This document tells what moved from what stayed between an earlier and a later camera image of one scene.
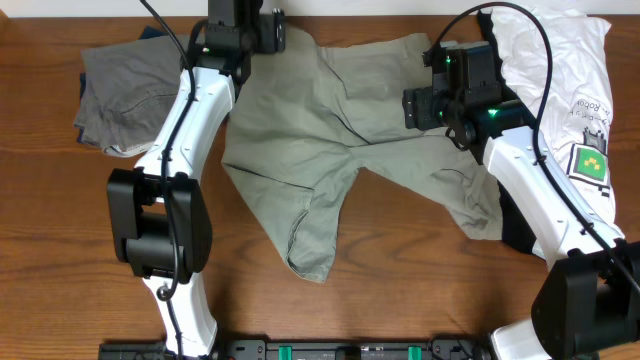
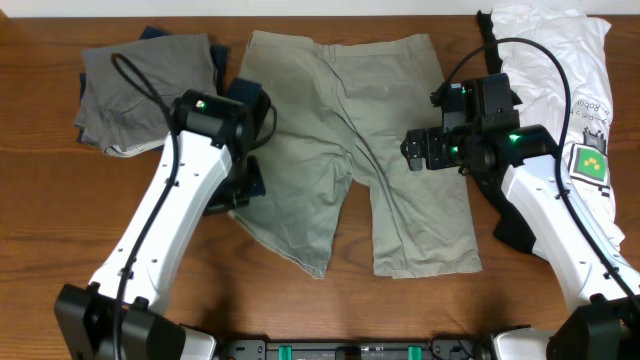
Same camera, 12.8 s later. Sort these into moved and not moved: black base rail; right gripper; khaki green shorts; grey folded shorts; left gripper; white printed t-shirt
Moved: left gripper; khaki green shorts; right gripper
Not moved: white printed t-shirt; grey folded shorts; black base rail
